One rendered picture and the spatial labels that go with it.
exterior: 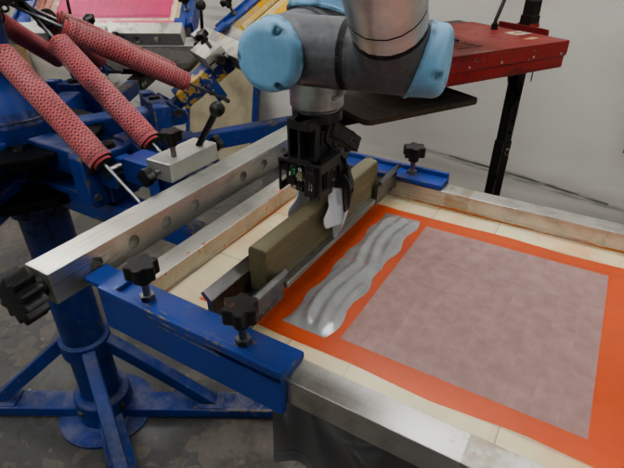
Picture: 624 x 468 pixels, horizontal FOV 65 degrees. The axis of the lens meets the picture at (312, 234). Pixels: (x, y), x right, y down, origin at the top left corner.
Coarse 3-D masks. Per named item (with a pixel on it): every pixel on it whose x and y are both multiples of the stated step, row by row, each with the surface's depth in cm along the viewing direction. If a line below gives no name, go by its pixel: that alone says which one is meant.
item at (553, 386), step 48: (288, 288) 75; (384, 288) 75; (432, 288) 75; (288, 336) 66; (336, 336) 66; (384, 336) 66; (432, 336) 66; (480, 336) 66; (528, 336) 66; (576, 336) 66; (432, 384) 59; (480, 384) 59; (528, 384) 59; (576, 384) 59; (528, 432) 53; (576, 432) 53
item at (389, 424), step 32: (288, 192) 97; (416, 192) 98; (448, 192) 94; (480, 192) 94; (224, 224) 84; (256, 224) 90; (512, 224) 90; (544, 224) 87; (576, 224) 84; (608, 224) 84; (160, 256) 76; (192, 256) 77; (160, 288) 72; (288, 384) 55; (320, 384) 54; (352, 384) 54; (320, 416) 55; (352, 416) 52; (384, 416) 51; (416, 416) 51; (384, 448) 51; (416, 448) 49; (448, 448) 48; (480, 448) 48
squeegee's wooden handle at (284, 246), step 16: (368, 160) 90; (368, 176) 88; (368, 192) 90; (304, 208) 74; (320, 208) 75; (352, 208) 86; (288, 224) 70; (304, 224) 71; (320, 224) 76; (272, 240) 67; (288, 240) 69; (304, 240) 73; (320, 240) 78; (256, 256) 66; (272, 256) 66; (288, 256) 70; (304, 256) 74; (256, 272) 67; (272, 272) 67; (256, 288) 69
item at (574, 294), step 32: (448, 224) 91; (416, 256) 82; (448, 256) 82; (480, 256) 82; (512, 256) 82; (544, 256) 82; (448, 288) 75; (480, 288) 75; (512, 288) 75; (544, 288) 75; (576, 288) 75; (608, 288) 75; (544, 320) 68; (576, 320) 68; (608, 320) 68
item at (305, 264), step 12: (372, 204) 90; (360, 216) 86; (348, 228) 83; (324, 240) 79; (336, 240) 80; (312, 252) 76; (324, 252) 77; (300, 264) 73; (312, 264) 75; (288, 276) 71
